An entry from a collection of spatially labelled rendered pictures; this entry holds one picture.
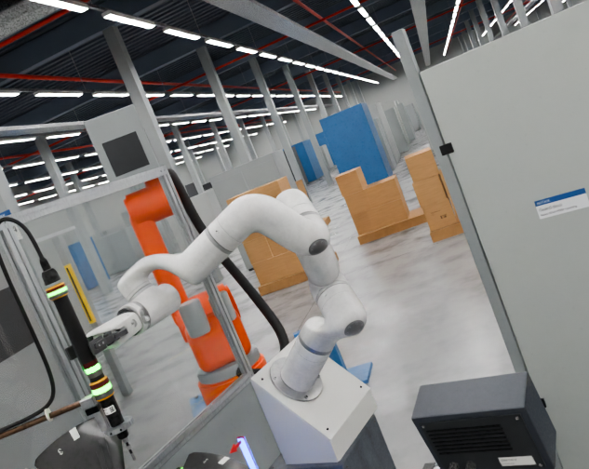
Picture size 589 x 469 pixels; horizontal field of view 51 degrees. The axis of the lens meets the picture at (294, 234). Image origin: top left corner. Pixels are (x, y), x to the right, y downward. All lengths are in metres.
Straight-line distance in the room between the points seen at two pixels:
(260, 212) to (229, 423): 1.54
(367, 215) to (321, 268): 9.01
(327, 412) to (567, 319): 1.27
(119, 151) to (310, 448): 3.82
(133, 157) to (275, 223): 3.98
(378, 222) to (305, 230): 9.16
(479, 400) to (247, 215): 0.68
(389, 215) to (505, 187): 7.92
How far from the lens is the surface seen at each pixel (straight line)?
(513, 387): 1.45
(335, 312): 1.85
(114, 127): 5.48
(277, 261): 9.64
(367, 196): 10.62
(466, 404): 1.45
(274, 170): 12.02
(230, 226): 1.52
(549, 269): 2.87
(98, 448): 1.69
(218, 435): 2.83
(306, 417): 2.06
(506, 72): 2.72
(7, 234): 2.32
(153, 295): 1.65
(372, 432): 2.26
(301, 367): 2.04
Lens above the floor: 1.88
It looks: 7 degrees down
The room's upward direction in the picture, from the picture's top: 22 degrees counter-clockwise
